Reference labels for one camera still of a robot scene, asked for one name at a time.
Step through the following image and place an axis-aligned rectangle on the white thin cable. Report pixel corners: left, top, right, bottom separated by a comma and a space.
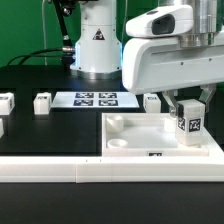
41, 0, 48, 66

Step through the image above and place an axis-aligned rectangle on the white square tabletop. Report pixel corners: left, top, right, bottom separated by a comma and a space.
102, 113, 209, 157

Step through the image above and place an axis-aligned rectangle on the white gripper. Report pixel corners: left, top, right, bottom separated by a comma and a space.
122, 34, 224, 117

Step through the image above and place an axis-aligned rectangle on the white marker base plate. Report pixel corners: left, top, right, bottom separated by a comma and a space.
52, 92, 139, 108

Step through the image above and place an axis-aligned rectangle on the white part at left edge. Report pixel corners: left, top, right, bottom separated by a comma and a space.
0, 118, 4, 139

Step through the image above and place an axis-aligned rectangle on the white L-shaped fence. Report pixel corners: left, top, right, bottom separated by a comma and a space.
0, 130, 224, 183

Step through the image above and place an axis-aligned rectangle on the black cable bundle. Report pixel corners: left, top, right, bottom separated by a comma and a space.
7, 46, 76, 66

